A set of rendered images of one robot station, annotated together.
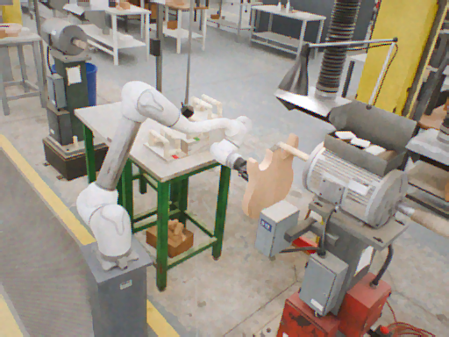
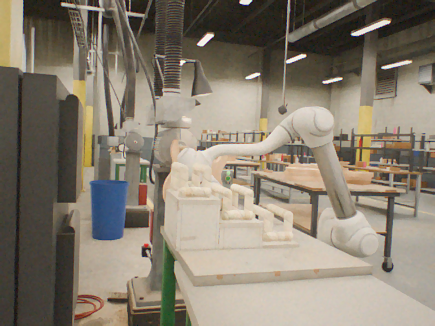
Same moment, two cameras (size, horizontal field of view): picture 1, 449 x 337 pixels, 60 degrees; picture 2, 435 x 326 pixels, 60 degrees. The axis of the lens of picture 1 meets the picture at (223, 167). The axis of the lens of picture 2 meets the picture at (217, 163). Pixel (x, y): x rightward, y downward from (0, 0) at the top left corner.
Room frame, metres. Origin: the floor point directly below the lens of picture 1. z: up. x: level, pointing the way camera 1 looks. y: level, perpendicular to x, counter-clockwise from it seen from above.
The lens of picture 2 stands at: (3.53, 0.89, 1.29)
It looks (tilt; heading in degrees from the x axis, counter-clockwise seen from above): 3 degrees down; 209
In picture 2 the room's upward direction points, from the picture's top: 3 degrees clockwise
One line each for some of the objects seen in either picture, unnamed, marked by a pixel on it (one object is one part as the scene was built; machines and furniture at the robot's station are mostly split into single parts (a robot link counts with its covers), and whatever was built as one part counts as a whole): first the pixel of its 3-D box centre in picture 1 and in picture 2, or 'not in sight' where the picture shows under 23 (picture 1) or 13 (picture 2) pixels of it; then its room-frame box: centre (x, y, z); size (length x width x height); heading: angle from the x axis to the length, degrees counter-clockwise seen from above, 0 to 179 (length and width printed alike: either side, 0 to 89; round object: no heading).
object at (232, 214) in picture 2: not in sight; (238, 215); (2.31, 0.33, 1.04); 0.11 x 0.03 x 0.03; 135
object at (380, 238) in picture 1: (357, 215); (171, 167); (1.41, -0.61, 1.11); 0.36 x 0.24 x 0.04; 45
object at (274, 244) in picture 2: (165, 149); (266, 236); (2.14, 0.37, 0.94); 0.27 x 0.15 x 0.01; 45
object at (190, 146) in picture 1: (185, 138); (229, 227); (2.25, 0.26, 0.98); 0.27 x 0.16 x 0.09; 45
